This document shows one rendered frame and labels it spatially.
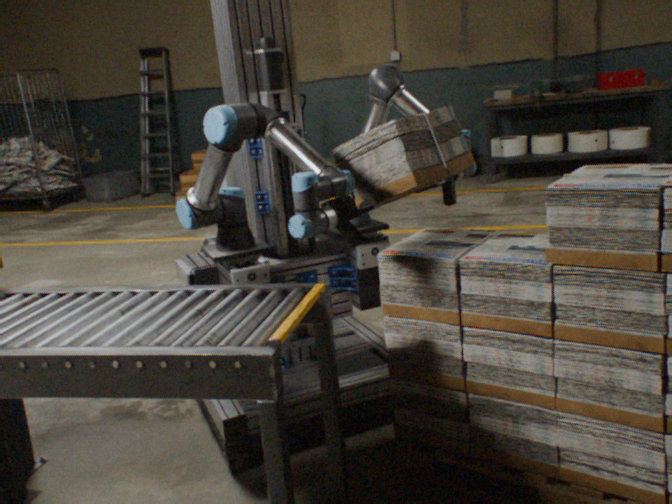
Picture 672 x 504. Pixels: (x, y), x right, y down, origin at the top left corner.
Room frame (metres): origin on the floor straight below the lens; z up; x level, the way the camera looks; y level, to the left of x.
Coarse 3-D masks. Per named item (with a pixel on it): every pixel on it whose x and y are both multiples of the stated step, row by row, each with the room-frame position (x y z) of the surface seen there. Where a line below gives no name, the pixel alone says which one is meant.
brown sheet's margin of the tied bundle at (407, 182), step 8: (432, 168) 2.24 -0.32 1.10; (408, 176) 2.17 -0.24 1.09; (416, 176) 2.17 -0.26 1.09; (424, 176) 2.20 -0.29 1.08; (432, 176) 2.23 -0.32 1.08; (440, 176) 2.26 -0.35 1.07; (392, 184) 2.21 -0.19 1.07; (400, 184) 2.19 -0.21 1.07; (408, 184) 2.17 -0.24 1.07; (416, 184) 2.15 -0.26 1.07; (376, 192) 2.25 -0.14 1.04; (384, 192) 2.23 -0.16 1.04; (392, 192) 2.21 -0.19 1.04; (400, 192) 2.19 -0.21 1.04; (360, 200) 2.30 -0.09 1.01; (376, 200) 2.26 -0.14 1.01
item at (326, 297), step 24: (72, 288) 2.31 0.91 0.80; (96, 288) 2.28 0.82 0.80; (120, 288) 2.25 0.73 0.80; (144, 288) 2.22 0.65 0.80; (168, 288) 2.19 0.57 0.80; (192, 288) 2.17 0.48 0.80; (216, 288) 2.14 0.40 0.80; (240, 288) 2.11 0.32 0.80; (264, 288) 2.09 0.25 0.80; (288, 288) 2.07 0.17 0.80; (312, 288) 2.05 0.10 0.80; (312, 312) 2.05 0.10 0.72
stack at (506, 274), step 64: (384, 256) 2.26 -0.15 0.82; (448, 256) 2.15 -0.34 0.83; (512, 256) 2.07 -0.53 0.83; (384, 320) 2.27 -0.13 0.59; (576, 320) 1.91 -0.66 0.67; (640, 320) 1.81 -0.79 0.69; (512, 384) 2.02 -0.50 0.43; (576, 384) 1.91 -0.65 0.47; (640, 384) 1.81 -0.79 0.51; (512, 448) 2.02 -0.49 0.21; (576, 448) 1.91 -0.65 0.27; (640, 448) 1.81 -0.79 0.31
